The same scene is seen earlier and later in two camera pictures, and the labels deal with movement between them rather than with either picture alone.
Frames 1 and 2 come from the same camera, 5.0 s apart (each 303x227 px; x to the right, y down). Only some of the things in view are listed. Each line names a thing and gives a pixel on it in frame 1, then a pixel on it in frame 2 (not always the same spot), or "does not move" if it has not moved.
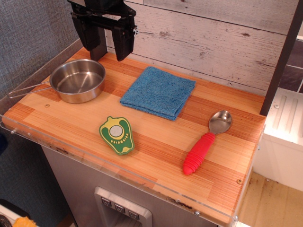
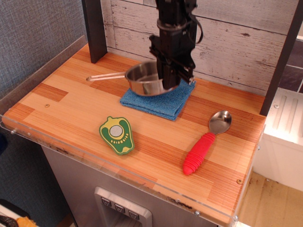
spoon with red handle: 219,121 does not move
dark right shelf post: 281,64 does not move
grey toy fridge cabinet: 99,196 does not move
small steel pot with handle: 77,81 → 142,77
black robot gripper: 114,13 → 176,45
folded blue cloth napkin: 159,92 does not move
